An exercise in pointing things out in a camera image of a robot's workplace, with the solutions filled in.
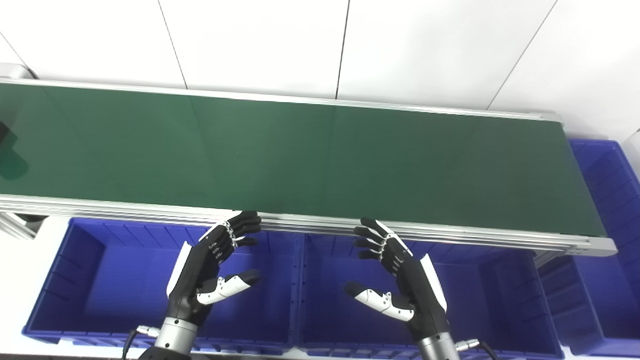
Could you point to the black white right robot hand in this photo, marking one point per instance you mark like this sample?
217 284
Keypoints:
415 285

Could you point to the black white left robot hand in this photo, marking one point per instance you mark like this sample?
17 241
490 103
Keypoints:
200 265

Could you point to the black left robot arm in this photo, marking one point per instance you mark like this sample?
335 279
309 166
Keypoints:
172 337

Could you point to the blue plastic bin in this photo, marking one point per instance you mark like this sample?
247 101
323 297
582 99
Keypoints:
610 290
125 280
490 300

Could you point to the aluminium conveyor support leg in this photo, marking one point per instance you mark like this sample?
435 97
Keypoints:
20 227

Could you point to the green conveyor belt aluminium frame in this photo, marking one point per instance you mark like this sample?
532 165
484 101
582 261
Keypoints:
310 155

